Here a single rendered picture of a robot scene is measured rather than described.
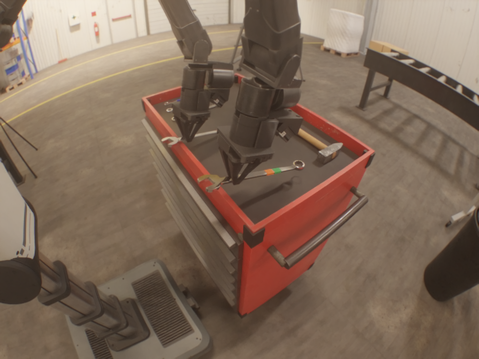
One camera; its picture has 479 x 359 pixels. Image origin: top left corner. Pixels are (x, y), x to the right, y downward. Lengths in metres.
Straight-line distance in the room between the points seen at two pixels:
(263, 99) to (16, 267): 0.52
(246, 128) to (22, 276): 0.49
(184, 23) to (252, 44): 0.24
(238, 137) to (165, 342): 0.91
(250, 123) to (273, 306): 1.13
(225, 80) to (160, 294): 0.93
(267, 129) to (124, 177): 1.81
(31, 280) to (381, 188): 2.27
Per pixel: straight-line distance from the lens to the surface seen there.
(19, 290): 0.56
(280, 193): 0.54
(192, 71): 0.56
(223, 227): 0.52
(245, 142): 0.38
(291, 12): 0.31
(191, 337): 1.06
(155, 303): 1.13
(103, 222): 1.84
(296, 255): 0.54
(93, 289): 0.84
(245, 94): 0.35
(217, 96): 0.62
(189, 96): 0.57
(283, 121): 0.41
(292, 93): 0.42
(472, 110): 3.24
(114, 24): 10.50
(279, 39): 0.30
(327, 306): 1.44
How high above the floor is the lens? 1.30
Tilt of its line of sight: 45 degrees down
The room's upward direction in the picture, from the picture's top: 2 degrees clockwise
